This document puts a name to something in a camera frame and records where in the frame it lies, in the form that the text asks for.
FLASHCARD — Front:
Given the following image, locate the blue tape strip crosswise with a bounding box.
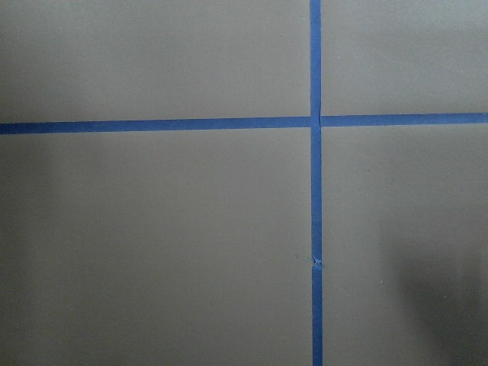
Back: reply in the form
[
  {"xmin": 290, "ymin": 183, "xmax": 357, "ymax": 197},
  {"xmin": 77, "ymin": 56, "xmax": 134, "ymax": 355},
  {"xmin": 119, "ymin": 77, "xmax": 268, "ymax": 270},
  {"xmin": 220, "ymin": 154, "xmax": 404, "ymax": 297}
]
[{"xmin": 1, "ymin": 113, "xmax": 487, "ymax": 135}]

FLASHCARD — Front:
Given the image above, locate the blue tape strip lengthwise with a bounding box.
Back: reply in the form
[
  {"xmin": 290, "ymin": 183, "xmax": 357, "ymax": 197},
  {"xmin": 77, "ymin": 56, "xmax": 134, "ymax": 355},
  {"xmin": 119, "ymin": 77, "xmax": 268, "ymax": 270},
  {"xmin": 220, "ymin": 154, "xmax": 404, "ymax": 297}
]
[{"xmin": 310, "ymin": 0, "xmax": 323, "ymax": 366}]

